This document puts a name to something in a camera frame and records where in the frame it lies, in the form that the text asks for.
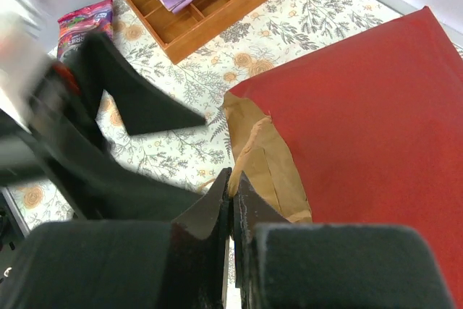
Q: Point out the purple Fox's candy bag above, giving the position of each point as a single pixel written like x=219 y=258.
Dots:
x=74 y=26

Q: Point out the red paper bag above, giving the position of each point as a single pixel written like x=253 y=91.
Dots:
x=366 y=130

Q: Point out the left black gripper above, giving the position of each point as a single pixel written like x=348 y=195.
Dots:
x=50 y=116

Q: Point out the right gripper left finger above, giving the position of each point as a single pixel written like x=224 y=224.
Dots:
x=126 y=264

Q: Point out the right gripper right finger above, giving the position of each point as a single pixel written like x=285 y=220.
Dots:
x=284 y=265

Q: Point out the wooden organizer tray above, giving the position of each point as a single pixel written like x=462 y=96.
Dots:
x=180 y=35

